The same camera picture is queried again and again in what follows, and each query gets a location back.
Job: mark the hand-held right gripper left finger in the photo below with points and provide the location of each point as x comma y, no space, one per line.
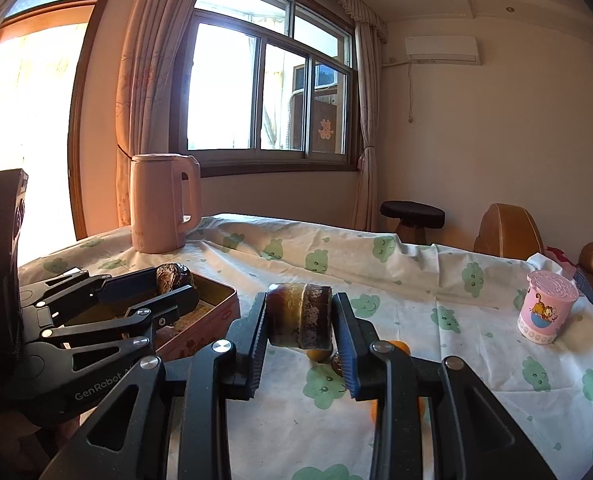
256,355

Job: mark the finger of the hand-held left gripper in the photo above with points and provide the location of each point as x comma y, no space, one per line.
176,302
126,287

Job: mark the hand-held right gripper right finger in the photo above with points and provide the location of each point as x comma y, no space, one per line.
346,355

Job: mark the dark brown water chestnut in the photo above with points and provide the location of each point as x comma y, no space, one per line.
296,317
335,362
171,275

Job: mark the rectangular metal tin box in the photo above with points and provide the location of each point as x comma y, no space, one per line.
211,320

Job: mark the pink electric kettle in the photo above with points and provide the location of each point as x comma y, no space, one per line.
156,200

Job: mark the white green-print tablecloth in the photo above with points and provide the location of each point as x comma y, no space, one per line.
426,280

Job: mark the glass balcony door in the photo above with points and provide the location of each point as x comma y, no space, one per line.
26,135

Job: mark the dark round stool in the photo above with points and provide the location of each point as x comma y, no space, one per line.
411,212

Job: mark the brown leather armchair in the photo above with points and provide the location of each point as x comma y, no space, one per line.
506,230

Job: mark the wide pink curtain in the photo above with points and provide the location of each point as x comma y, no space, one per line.
146,85

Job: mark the pink cartoon cup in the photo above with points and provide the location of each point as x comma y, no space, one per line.
546,310

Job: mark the narrow pink curtain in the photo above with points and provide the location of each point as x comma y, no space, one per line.
369,135

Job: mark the sliding glass window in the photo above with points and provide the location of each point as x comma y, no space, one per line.
226,85

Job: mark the red paper window decoration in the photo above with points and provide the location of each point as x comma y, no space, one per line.
325,128

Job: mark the pink flowered pillow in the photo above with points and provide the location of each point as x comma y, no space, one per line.
559,255

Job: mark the white air conditioner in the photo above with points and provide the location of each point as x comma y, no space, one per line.
441,50

